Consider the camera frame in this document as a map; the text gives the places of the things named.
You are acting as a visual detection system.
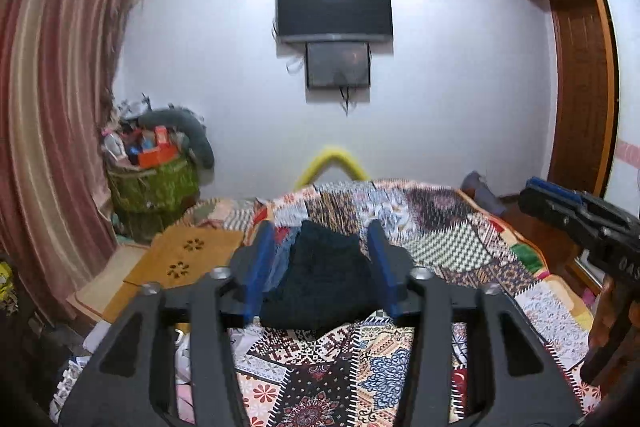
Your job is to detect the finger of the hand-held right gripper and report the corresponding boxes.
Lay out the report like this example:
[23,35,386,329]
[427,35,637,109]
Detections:
[525,176,588,208]
[517,188,596,233]

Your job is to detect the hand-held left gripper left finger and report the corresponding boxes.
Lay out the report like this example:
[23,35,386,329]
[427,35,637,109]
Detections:
[57,221,276,427]

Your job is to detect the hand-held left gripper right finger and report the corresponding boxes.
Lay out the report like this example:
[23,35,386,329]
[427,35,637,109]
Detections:
[367,219,586,427]

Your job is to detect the black pants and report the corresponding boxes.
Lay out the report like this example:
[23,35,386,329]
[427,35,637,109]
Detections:
[260,219,381,333]

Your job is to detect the person's right hand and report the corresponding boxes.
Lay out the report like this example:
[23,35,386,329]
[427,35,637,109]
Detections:
[587,279,618,350]

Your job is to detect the folded blue jeans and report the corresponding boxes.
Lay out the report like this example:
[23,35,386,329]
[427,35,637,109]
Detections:
[265,224,301,293]

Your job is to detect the grey blue pillow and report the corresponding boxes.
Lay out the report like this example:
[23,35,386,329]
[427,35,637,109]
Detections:
[460,171,506,215]

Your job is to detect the patchwork printed blanket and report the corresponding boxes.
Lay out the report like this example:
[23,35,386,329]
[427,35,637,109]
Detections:
[185,179,606,427]

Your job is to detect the brown wooden wardrobe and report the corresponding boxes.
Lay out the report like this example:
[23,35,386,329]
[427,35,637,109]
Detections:
[486,0,621,218]

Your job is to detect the white crumpled cloth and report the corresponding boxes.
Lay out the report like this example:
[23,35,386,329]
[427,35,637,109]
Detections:
[170,327,197,425]

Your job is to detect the yellow foam tube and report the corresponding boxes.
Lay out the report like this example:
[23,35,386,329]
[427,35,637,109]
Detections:
[295,146,371,190]

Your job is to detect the green laundry basket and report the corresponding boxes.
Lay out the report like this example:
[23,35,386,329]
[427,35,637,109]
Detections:
[106,154,201,240]

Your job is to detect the grey bolster pillow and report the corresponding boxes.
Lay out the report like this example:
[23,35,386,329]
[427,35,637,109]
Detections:
[137,107,216,168]

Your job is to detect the orange box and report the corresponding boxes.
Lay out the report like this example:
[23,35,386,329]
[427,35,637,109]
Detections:
[137,126,180,168]

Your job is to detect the beige board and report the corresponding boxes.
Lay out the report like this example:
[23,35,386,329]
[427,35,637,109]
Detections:
[65,242,151,323]

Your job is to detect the yellow printed item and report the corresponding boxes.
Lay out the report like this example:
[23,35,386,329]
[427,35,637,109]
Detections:
[0,259,18,313]

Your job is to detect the striped pink curtain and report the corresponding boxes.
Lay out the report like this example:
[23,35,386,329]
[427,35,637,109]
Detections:
[0,0,146,323]

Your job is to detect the small wall-mounted black monitor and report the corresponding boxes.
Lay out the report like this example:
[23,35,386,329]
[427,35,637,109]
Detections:
[305,41,372,90]

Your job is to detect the wall-mounted black television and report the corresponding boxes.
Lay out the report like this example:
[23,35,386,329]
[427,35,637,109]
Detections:
[276,0,393,44]

